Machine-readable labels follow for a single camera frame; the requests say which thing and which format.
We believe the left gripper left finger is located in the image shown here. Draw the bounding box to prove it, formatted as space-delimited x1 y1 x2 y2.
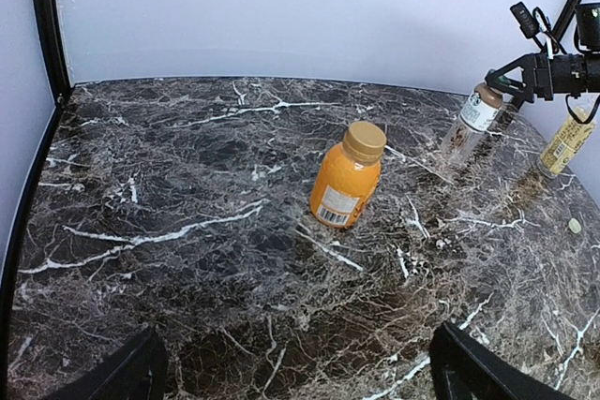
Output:
45 327 169 400

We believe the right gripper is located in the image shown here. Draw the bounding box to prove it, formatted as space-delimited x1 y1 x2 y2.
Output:
485 52 554 101

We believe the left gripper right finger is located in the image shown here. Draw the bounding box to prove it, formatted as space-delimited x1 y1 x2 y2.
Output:
429 322 572 400

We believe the coffee bottle green cap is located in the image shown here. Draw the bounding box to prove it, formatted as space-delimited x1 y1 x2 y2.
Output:
440 81 512 170

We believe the green tea bottle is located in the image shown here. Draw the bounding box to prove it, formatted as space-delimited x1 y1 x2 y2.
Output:
537 114 596 179

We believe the pale green bottle cap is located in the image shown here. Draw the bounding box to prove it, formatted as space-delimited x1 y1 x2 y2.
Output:
568 218 582 234

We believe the orange juice bottle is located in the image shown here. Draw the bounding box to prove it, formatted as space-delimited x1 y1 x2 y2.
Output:
309 121 386 229

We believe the dark green bottle cap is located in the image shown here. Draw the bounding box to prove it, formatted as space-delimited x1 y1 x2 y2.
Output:
486 73 511 93

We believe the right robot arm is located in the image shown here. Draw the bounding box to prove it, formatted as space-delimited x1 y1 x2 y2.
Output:
485 3 599 103

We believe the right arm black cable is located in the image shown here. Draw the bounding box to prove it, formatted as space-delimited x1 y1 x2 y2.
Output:
533 6 600 126

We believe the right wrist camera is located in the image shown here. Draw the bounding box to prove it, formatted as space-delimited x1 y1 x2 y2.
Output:
509 2 566 57

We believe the left black corner post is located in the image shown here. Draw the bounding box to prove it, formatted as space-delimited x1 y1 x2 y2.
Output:
33 0 72 108

